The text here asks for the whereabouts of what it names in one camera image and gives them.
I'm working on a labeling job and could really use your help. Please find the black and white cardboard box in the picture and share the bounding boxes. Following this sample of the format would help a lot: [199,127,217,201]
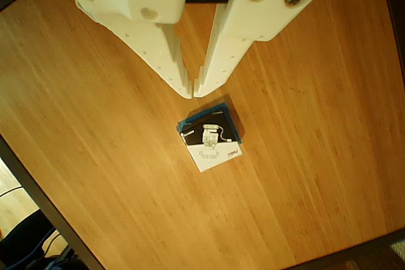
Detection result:
[176,110,244,173]

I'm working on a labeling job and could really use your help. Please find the blue tape square target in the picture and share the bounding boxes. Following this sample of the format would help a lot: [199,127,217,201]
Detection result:
[176,102,244,148]

